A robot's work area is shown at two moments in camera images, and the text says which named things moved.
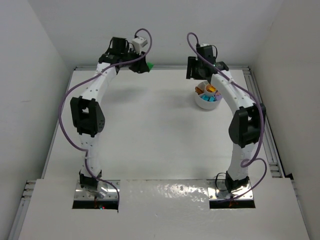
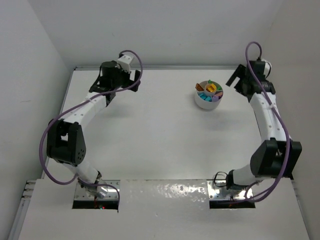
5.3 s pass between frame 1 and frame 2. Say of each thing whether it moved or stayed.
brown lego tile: moved
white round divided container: stayed
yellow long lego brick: stayed
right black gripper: moved
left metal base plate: stayed
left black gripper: moved
